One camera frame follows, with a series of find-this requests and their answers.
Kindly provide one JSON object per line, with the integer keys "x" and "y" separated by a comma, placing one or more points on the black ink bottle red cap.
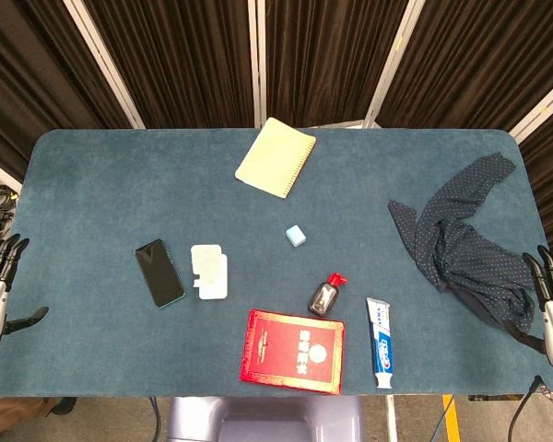
{"x": 324, "y": 298}

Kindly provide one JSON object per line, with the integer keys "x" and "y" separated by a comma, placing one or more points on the yellow floor tape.
{"x": 450, "y": 418}

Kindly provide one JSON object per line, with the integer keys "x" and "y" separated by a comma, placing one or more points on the white-framed black curtain screen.
{"x": 276, "y": 60}

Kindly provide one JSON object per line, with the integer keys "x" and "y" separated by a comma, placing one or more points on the yellow spiral notebook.
{"x": 276, "y": 158}

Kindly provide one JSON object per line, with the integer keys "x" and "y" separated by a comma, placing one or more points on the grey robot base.
{"x": 267, "y": 419}

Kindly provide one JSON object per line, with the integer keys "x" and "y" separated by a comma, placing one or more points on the white blue toothpaste tube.
{"x": 380, "y": 342}

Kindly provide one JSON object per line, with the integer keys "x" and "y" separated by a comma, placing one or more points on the black smartphone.
{"x": 159, "y": 273}

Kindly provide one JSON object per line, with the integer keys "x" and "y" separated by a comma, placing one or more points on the white phone stand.
{"x": 209, "y": 271}

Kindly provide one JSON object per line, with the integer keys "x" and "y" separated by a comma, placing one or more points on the red certificate folder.
{"x": 293, "y": 352}

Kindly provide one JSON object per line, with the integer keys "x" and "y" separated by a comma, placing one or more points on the blue and white eraser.
{"x": 295, "y": 235}

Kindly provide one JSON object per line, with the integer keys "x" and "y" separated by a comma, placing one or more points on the dark blue dotted cloth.
{"x": 465, "y": 248}

